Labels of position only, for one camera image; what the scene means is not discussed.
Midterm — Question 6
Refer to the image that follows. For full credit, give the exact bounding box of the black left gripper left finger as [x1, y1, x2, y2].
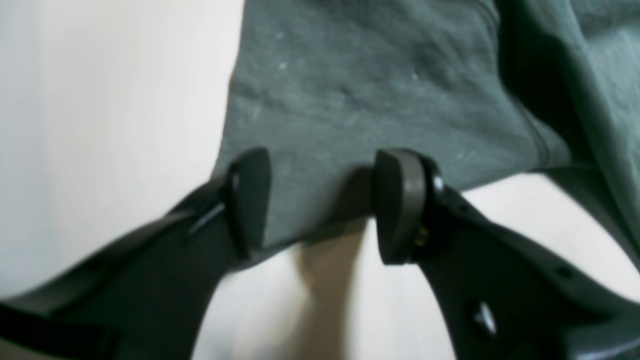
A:
[1, 147, 272, 360]

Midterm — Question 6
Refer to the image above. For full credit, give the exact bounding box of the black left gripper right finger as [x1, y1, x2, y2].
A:
[372, 148, 640, 360]

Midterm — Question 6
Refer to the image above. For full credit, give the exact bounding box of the dark grey t-shirt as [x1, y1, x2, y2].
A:
[214, 0, 639, 267]

